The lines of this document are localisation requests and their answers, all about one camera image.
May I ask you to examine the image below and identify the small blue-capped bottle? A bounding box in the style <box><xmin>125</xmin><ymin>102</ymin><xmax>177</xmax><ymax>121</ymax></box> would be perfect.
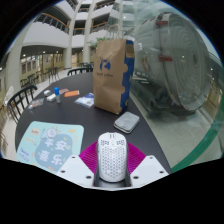
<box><xmin>53</xmin><ymin>87</ymin><xmax>62</xmax><ymax>104</ymax></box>

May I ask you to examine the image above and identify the orange flat packet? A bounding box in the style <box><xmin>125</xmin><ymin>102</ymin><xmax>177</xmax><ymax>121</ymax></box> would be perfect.
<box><xmin>63</xmin><ymin>89</ymin><xmax>81</xmax><ymax>98</ymax></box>

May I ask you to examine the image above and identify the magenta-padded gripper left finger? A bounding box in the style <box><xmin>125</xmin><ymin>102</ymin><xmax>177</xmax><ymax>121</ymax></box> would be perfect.
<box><xmin>56</xmin><ymin>141</ymin><xmax>100</xmax><ymax>182</ymax></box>

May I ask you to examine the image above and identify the brown and blue paper bag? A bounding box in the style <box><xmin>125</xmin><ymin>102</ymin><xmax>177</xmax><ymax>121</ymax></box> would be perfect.
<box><xmin>92</xmin><ymin>24</ymin><xmax>136</xmax><ymax>116</ymax></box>

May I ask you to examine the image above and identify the black slatted chair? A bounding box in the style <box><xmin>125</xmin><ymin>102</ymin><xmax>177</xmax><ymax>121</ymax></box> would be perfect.
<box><xmin>67</xmin><ymin>66</ymin><xmax>94</xmax><ymax>77</ymax></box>
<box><xmin>6</xmin><ymin>84</ymin><xmax>39</xmax><ymax>124</ymax></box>

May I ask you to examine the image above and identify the white mesh chair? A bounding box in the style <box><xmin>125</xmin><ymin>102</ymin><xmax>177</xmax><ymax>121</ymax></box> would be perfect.
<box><xmin>2</xmin><ymin>85</ymin><xmax>16</xmax><ymax>108</ymax></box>

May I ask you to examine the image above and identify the clear plastic packet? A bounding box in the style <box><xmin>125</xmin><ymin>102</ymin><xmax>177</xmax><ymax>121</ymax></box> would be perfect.
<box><xmin>27</xmin><ymin>97</ymin><xmax>45</xmax><ymax>110</ymax></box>

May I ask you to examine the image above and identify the large white cylindrical machine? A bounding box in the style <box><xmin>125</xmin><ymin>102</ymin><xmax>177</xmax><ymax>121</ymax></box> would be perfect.
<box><xmin>133</xmin><ymin>11</ymin><xmax>215</xmax><ymax>116</ymax></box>

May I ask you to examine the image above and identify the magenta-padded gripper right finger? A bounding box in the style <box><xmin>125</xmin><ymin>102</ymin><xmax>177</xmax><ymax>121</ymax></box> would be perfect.
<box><xmin>125</xmin><ymin>142</ymin><xmax>170</xmax><ymax>182</ymax></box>

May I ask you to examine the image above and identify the light teal printed mouse pad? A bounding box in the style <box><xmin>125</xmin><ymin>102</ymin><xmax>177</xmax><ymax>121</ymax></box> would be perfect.
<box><xmin>15</xmin><ymin>120</ymin><xmax>85</xmax><ymax>175</ymax></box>

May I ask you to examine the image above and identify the group of dark chairs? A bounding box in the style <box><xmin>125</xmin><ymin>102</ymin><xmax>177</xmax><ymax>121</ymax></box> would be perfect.
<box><xmin>19</xmin><ymin>66</ymin><xmax>62</xmax><ymax>88</ymax></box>

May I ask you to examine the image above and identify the blue and white plastic packet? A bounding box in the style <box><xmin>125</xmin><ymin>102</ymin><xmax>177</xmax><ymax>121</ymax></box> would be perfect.
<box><xmin>73</xmin><ymin>92</ymin><xmax>95</xmax><ymax>109</ymax></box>

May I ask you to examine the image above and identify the white perforated computer mouse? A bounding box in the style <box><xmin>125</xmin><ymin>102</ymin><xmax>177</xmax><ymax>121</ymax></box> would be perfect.
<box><xmin>96</xmin><ymin>131</ymin><xmax>129</xmax><ymax>183</ymax></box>

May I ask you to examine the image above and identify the flat grey square case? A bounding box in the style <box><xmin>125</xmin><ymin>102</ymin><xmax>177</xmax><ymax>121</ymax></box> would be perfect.
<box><xmin>113</xmin><ymin>111</ymin><xmax>141</xmax><ymax>134</ymax></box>

